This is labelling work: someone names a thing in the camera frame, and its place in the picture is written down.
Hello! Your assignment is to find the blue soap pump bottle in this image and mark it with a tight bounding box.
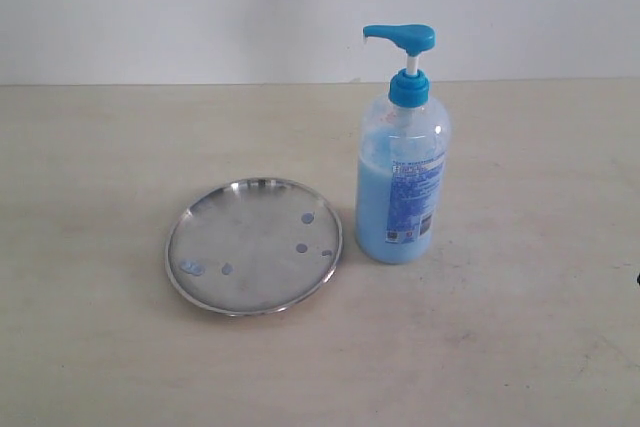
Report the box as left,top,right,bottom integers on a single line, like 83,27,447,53
355,24,452,264

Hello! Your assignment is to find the round stainless steel plate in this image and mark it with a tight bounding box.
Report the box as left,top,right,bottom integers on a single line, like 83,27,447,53
164,177,344,317

